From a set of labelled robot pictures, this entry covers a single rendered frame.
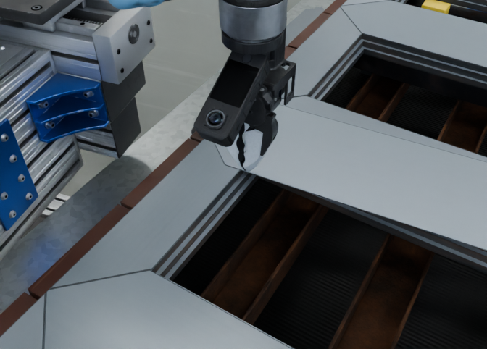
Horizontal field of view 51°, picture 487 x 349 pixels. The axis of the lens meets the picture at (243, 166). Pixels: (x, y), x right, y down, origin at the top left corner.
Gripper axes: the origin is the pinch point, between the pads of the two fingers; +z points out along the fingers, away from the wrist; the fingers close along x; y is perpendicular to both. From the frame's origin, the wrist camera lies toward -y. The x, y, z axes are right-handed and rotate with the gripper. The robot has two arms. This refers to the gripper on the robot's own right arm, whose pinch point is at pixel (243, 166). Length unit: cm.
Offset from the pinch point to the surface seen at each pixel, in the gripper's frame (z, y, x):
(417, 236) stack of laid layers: 8.4, 7.9, -23.9
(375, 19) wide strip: 6, 61, 3
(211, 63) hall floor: 92, 139, 102
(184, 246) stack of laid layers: 7.1, -11.3, 2.6
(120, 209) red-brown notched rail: 8.5, -9.7, 15.6
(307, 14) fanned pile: 19, 80, 27
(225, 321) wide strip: 5.7, -18.5, -8.6
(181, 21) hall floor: 92, 167, 141
